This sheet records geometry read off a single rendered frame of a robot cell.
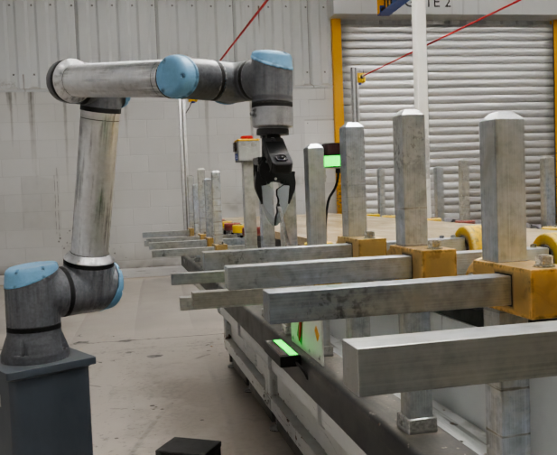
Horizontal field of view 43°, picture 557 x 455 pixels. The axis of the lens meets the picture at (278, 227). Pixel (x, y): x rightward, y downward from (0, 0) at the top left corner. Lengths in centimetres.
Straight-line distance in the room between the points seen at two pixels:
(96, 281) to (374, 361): 177
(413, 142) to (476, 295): 34
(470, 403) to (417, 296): 68
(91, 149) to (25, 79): 750
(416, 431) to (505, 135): 47
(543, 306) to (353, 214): 58
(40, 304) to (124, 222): 729
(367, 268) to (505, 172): 26
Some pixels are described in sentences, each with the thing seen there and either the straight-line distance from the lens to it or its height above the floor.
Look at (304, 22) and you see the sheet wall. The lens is 986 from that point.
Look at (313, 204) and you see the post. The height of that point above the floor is 102.
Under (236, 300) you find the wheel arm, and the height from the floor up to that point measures 84.
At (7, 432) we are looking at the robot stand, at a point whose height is 43.
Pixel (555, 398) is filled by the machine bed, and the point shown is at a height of 74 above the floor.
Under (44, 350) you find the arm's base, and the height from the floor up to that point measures 64.
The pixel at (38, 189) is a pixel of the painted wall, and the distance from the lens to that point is 945.
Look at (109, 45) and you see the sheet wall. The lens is 957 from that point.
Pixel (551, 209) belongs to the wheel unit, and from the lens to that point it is 270.
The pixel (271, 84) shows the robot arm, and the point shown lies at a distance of 154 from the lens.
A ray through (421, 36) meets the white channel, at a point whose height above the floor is 173.
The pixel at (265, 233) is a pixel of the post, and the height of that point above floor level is 94.
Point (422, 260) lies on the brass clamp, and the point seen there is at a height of 96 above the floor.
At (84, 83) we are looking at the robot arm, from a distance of 187.
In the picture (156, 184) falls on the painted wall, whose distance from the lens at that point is 934.
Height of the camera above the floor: 106
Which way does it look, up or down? 3 degrees down
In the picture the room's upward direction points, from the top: 2 degrees counter-clockwise
